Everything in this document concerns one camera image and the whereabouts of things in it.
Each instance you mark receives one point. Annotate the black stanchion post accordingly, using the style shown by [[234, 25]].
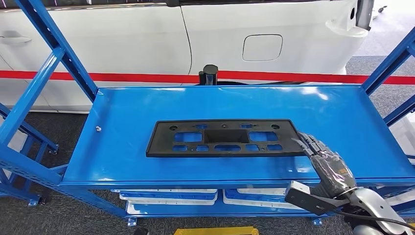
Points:
[[210, 74]]

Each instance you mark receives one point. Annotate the black license plate frame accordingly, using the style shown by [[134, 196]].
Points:
[[162, 142]]

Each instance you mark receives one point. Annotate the yellow floor tape square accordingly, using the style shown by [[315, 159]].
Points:
[[214, 231]]

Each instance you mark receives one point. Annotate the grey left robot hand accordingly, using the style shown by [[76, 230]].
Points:
[[141, 231]]

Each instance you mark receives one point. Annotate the white car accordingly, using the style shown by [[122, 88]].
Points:
[[129, 42]]

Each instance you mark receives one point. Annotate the small white bolt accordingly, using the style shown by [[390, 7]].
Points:
[[98, 129]]

